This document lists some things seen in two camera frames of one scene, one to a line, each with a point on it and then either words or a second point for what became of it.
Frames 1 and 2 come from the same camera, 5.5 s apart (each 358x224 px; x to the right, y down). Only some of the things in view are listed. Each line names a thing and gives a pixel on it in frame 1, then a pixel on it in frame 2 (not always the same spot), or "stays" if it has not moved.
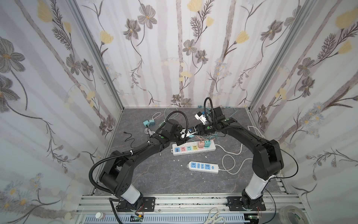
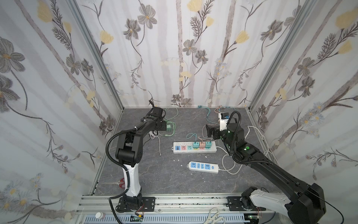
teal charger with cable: [199, 106] → [196, 144]
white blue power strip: [209, 167] stays
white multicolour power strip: [191, 147] stays
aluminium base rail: [177, 209] stays
